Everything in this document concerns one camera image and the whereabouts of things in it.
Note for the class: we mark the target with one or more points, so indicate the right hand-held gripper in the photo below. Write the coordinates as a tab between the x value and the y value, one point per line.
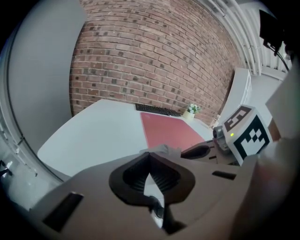
246	131

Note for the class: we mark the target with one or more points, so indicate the white wall pipes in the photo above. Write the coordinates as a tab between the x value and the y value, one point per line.
243	35

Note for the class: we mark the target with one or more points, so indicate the grey cloth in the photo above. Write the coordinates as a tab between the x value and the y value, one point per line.
165	148

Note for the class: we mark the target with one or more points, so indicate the small potted white flowers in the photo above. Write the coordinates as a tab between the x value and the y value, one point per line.
191	111

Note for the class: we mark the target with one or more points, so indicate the black keyboard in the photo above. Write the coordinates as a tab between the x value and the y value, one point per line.
157	109

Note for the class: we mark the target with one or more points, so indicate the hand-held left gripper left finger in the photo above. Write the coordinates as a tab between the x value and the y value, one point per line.
93	192

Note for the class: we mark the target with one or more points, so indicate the pink mouse pad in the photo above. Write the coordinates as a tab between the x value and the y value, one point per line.
166	129

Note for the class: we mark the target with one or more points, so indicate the black mounted device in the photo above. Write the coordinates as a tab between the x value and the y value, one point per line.
269	25

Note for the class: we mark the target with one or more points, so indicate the white cabinet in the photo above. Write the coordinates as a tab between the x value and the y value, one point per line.
241	93

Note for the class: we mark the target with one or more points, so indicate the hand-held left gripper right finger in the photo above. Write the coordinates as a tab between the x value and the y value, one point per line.
201	187

